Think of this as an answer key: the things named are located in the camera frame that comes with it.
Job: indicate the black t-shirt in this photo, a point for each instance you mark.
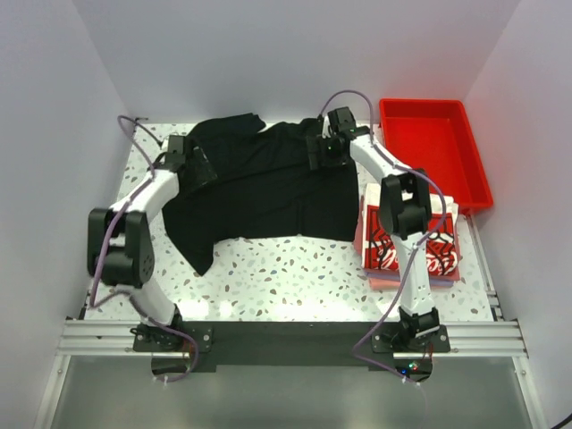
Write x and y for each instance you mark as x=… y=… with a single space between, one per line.
x=264 y=188

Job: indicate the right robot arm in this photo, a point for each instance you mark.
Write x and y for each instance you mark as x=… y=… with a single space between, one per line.
x=404 y=213

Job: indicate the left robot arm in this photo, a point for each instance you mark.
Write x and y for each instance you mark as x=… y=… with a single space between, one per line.
x=121 y=256

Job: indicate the red plastic bin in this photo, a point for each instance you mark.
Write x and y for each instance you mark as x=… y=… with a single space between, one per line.
x=436 y=135

